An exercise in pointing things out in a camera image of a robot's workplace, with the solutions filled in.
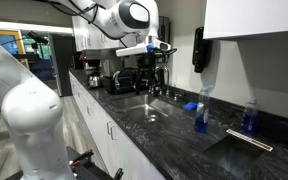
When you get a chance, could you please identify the white lower cabinets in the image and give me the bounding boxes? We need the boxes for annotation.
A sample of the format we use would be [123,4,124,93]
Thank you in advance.
[69,72,165,180]

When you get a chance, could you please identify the white upper cabinet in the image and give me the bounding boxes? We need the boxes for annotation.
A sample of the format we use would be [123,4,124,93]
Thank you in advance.
[204,0,288,39]

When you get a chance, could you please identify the clear bottle with blue liquid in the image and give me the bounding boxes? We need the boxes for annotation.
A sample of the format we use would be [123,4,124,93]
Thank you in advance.
[195,85,213,133]

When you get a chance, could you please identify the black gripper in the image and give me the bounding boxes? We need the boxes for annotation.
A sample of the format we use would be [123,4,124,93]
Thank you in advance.
[135,53,160,97]

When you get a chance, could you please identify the black robot cart with clamps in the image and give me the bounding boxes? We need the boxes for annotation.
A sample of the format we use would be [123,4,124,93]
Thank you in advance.
[5,146,124,180]

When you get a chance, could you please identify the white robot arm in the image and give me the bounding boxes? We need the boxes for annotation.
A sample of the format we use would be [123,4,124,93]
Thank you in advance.
[0,0,159,180]

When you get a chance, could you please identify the coffee maker with carafe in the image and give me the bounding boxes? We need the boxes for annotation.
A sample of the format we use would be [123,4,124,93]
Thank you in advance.
[82,50,102,88]

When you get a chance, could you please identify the black soap dispenser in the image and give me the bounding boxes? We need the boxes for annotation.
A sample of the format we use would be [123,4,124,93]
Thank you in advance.
[192,26,213,73]

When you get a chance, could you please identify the black dish rack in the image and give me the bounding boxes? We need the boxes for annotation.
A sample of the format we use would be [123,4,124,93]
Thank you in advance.
[102,67,137,94]

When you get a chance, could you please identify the square countertop trash opening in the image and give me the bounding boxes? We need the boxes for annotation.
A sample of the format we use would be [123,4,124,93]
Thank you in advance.
[204,129,273,177]

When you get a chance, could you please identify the blue sponge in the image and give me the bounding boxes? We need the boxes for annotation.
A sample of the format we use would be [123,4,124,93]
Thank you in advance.
[183,102,197,110]

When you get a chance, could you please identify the chrome faucet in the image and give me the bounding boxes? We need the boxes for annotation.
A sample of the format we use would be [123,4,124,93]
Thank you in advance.
[155,66,170,96]

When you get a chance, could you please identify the steel paper towel dispenser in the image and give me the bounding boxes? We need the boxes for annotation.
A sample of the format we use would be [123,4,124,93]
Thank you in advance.
[158,16,170,43]

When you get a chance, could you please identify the stainless steel sink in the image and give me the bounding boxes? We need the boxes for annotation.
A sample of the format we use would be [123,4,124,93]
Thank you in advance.
[113,95,182,123]

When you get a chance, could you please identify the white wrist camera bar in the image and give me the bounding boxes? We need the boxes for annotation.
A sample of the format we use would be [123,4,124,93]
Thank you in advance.
[116,39,171,57]

